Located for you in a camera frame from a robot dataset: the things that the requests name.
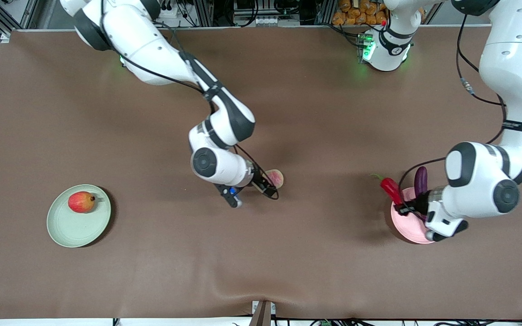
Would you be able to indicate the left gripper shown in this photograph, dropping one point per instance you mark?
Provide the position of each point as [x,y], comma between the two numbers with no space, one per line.
[416,206]

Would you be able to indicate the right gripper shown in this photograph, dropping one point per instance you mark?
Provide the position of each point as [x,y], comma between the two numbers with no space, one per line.
[259,179]

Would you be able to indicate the green pink peach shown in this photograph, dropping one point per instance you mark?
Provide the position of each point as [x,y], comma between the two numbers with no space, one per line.
[277,177]

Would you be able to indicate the red chili pepper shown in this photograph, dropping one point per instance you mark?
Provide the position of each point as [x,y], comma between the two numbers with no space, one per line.
[392,190]

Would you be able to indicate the purple eggplant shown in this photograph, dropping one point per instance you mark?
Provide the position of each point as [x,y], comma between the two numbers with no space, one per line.
[421,181]

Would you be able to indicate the red apple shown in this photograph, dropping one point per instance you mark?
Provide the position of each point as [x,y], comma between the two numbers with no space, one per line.
[81,202]

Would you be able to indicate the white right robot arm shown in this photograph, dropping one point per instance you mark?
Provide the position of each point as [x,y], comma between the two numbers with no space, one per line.
[143,40]

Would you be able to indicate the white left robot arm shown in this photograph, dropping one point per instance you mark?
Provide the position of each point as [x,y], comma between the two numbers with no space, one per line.
[514,68]

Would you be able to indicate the pink plate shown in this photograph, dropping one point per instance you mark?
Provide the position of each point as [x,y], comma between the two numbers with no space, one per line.
[408,228]

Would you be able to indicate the brown table mat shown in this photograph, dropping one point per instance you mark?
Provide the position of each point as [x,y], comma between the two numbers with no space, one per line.
[261,253]

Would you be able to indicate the orange toy bread pile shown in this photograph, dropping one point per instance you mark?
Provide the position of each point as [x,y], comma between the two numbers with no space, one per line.
[356,16]

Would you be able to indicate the white power strip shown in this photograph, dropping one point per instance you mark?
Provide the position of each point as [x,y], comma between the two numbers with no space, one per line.
[172,12]

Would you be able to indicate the light green plate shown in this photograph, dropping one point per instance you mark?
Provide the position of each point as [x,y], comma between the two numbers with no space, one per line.
[75,231]

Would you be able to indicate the metal table clamp bracket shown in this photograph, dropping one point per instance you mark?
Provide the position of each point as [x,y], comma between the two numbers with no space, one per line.
[262,314]

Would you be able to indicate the aluminium frame post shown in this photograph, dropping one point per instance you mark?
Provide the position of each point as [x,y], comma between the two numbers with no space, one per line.
[324,11]
[204,11]
[30,13]

